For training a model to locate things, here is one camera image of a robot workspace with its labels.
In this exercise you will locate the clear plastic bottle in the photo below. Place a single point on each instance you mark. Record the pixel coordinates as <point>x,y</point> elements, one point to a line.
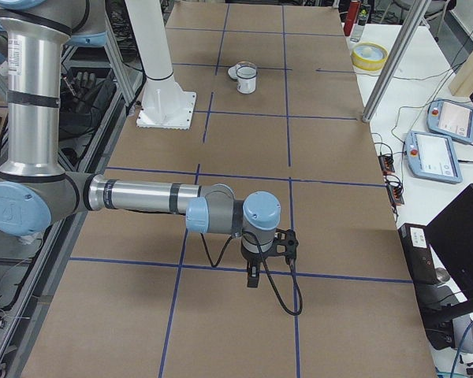
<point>358,27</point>

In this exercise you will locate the red bottle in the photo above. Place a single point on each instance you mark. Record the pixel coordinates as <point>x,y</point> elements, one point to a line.
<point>351,16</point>

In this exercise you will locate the white patterned mug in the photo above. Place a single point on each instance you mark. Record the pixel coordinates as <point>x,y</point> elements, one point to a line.
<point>246,87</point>

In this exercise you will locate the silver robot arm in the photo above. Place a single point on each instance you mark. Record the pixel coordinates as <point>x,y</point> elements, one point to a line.
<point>36,192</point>

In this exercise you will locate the orange black adapter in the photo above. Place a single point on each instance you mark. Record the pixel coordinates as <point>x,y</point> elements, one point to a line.
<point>386,163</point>
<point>395,194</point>

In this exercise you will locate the far orange black adapter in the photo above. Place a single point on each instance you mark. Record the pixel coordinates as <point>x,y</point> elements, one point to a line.
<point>386,163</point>

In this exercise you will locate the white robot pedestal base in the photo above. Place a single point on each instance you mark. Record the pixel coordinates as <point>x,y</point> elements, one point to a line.
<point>164,103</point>

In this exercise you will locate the near teach pendant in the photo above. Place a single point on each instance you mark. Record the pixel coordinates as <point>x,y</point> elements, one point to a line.
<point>432,157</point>

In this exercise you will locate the black computer box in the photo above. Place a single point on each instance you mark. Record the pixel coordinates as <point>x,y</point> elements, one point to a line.
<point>417,253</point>

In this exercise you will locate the black monitor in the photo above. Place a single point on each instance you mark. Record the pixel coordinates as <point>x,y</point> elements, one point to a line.
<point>450,234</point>

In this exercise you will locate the teach pendant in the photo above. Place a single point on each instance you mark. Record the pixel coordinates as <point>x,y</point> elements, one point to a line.
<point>451,118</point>
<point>432,157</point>

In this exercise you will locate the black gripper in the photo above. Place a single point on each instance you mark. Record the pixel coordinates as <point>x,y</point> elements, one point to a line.
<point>253,259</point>

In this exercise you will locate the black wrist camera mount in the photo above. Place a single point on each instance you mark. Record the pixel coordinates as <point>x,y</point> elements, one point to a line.
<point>284,245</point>

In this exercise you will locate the yellow rimmed bowl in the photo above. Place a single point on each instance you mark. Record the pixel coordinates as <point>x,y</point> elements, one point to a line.
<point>368,57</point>

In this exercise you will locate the aluminium frame post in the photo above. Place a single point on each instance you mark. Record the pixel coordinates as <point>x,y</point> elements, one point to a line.
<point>404,37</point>

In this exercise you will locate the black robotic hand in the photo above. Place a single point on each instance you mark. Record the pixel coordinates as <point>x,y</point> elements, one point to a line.
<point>85,95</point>

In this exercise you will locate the far teach pendant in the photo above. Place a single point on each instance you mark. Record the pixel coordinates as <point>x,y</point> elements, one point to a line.
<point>451,118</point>

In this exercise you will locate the near orange black adapter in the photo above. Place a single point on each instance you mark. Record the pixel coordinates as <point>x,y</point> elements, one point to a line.
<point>395,194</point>

